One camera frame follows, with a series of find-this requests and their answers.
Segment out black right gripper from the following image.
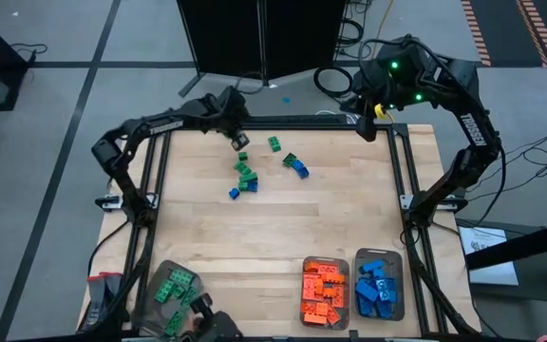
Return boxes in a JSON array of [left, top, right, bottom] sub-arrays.
[[338, 35, 429, 143]]

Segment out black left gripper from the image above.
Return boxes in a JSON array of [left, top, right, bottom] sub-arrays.
[[201, 85, 252, 152]]

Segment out clear plastic bin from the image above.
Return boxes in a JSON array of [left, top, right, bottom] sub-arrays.
[[300, 256, 351, 332], [133, 259, 206, 339], [352, 247, 406, 322]]

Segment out long black power strip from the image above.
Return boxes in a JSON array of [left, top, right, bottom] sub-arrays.
[[242, 113, 349, 125]]

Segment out black folding partition screen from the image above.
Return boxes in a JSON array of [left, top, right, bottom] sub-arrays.
[[176, 0, 350, 99]]

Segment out black mat with striped edges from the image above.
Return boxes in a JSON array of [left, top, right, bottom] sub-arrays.
[[461, 0, 547, 67]]

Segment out white printed paper sheet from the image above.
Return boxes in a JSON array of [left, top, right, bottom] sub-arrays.
[[457, 223, 520, 287]]

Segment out red and black clamp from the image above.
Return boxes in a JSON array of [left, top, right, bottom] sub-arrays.
[[79, 271, 132, 333]]

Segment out black beam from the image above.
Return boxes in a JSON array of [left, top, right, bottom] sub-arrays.
[[465, 230, 547, 272]]

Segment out dark grey side table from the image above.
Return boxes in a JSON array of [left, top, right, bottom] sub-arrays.
[[453, 218, 547, 342]]

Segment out white cable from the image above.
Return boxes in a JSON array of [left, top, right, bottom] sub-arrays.
[[315, 107, 350, 118]]

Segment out black aluminium table frame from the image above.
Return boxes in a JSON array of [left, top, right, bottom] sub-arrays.
[[128, 107, 448, 339]]

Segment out coiled black floor cable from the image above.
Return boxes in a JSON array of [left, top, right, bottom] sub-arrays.
[[312, 65, 354, 99]]

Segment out black cable bundle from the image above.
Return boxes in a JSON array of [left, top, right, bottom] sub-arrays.
[[399, 222, 481, 336], [337, 0, 374, 61]]

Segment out yellow power cable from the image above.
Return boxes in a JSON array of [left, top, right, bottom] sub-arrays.
[[363, 0, 397, 124]]

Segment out black arm base cable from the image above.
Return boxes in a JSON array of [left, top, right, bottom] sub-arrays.
[[85, 220, 130, 276]]

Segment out thin black floor cable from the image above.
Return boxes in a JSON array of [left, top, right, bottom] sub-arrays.
[[9, 42, 49, 66], [465, 132, 547, 203]]

